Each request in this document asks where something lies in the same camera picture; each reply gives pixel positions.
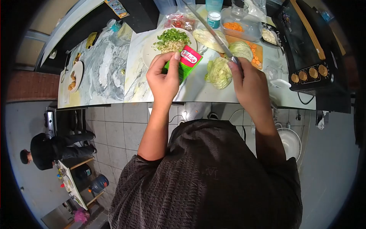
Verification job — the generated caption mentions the person's left hand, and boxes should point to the person's left hand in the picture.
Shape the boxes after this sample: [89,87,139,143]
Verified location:
[146,52,181,105]

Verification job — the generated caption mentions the person's right hand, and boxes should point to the person's right hand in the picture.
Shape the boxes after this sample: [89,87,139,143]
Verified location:
[227,57,271,113]

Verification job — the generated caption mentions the person's right fingers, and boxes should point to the person's right fingers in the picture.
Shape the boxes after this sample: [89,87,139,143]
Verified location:
[239,57,262,79]

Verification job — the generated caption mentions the person's left thumb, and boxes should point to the person's left thumb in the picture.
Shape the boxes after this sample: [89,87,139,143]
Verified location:
[168,52,181,75]

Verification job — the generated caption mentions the person's right thumb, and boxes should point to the person's right thumb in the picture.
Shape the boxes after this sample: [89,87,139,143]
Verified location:
[227,60,241,82]

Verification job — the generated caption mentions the person's left fingers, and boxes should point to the person's left fingers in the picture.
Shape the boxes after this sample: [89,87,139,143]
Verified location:
[146,52,172,77]

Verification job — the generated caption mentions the green and red packet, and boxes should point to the green and red packet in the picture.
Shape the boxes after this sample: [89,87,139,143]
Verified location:
[164,45,203,85]

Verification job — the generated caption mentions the long kitchen knife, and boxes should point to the long kitchen knife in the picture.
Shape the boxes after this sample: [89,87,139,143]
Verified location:
[182,0,244,77]

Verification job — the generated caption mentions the pile of carrot slices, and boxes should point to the pile of carrot slices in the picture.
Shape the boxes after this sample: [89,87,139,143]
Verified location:
[245,41,262,68]

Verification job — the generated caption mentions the white round plate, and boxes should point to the white round plate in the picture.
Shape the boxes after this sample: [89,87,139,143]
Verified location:
[142,27,198,69]

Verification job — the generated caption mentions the large cabbage wedge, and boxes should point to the large cabbage wedge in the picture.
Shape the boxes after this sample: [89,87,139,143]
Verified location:
[204,57,233,90]

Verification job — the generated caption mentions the pile of bean sprouts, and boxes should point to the pile of bean sprouts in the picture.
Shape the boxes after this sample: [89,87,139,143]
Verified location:
[159,40,184,54]

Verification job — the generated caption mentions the round cabbage piece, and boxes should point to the round cabbage piece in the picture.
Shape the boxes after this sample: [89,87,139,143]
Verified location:
[229,41,254,62]

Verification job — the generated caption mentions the wooden cutting board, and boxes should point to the wooden cutting board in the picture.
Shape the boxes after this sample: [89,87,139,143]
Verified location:
[219,34,263,70]

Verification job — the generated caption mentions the small clear tub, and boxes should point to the small clear tub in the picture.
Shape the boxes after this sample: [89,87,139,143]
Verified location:
[263,59,292,89]

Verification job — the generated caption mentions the pile of chopped green onions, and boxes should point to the pile of chopped green onions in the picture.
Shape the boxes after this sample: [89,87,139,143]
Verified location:
[153,28,191,50]

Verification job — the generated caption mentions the plate of shredded cabbage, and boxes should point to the plate of shredded cabbage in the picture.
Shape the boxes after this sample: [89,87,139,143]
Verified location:
[261,24,279,46]

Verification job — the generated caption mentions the flat cabbage piece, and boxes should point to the flat cabbage piece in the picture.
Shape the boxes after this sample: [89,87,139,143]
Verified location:
[192,28,229,54]

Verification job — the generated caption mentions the clear plastic container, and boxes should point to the clear plastic container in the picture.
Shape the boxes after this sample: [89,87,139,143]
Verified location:
[220,8,263,42]

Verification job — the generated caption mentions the plastic bag of red chilies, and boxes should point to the plastic bag of red chilies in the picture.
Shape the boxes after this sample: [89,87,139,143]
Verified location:
[164,13,198,31]

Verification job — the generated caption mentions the pile of shredded carrot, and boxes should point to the pile of shredded carrot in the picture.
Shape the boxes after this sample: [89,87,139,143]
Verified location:
[223,22,245,32]

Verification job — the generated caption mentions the white lidded jar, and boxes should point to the white lidded jar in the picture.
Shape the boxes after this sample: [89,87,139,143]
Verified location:
[207,11,221,29]

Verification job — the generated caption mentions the small bottle with blue label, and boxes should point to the small bottle with blue label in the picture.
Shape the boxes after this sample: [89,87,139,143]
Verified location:
[107,19,123,32]

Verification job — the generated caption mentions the glass jar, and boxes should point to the glass jar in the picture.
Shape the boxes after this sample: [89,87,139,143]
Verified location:
[230,0,249,21]

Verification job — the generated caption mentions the black toaster oven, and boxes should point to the black toaster oven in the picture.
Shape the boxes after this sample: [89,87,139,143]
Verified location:
[272,0,352,96]

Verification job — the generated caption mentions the clear plastic bag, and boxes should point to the clear plastic bag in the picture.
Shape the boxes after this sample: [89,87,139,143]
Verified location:
[246,0,268,18]

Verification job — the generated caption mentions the blue plastic cup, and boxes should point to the blue plastic cup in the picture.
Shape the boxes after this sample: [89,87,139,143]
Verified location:
[205,0,224,12]

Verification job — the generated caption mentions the colourful printed packet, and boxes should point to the colourful printed packet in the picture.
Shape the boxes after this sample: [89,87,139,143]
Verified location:
[104,0,130,19]

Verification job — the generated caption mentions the yellow and black utensil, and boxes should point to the yellow and black utensil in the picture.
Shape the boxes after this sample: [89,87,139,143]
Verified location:
[86,29,103,50]

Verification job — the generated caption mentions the plate of fried food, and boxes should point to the plate of fried food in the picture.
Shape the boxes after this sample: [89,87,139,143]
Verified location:
[67,61,84,93]

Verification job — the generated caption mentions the white fan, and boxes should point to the white fan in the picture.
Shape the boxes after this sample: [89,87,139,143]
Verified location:
[276,127,302,163]

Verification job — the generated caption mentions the person's body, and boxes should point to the person's body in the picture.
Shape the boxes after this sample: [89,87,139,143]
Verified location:
[108,119,303,229]

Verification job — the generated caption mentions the metal stove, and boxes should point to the metal stove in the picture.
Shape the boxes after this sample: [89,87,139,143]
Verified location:
[44,106,58,138]

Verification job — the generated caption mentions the black bucket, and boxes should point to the black bucket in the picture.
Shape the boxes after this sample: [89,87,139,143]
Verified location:
[75,164,92,181]

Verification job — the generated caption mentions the blue water jug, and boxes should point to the blue water jug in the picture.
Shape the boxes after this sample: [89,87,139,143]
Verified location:
[89,174,110,194]

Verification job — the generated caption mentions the small table with dishes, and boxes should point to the small table with dishes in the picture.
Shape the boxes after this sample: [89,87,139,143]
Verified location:
[54,157,105,211]

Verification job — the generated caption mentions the pink fluffy object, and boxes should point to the pink fluffy object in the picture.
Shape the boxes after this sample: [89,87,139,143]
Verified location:
[73,208,90,224]

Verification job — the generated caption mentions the black oven cable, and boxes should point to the black oven cable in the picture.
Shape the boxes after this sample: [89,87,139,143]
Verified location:
[297,92,315,105]

